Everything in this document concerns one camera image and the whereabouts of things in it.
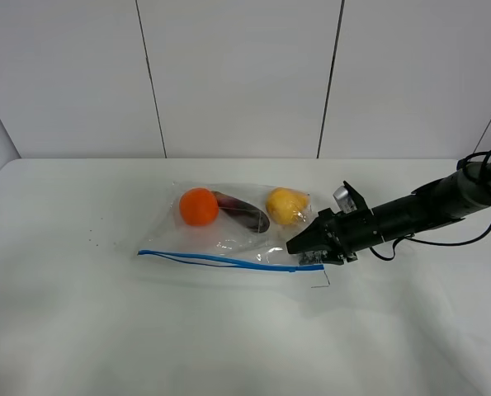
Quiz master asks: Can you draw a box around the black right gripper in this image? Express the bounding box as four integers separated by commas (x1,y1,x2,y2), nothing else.
286,209,384,265

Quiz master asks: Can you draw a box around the clear zip bag blue seal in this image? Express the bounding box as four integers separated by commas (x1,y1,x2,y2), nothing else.
136,182,324,272

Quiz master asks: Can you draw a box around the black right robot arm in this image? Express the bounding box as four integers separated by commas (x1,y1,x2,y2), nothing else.
286,150,491,265

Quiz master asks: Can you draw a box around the dark purple eggplant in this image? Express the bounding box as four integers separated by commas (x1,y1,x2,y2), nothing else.
212,191,271,233

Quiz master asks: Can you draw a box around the orange fruit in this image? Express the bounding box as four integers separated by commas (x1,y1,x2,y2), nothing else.
179,187,219,226

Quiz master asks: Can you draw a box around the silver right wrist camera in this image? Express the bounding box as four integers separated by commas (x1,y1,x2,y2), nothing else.
333,186,356,214

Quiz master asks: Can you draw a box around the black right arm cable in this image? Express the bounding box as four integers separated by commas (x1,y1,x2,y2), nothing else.
368,148,491,262

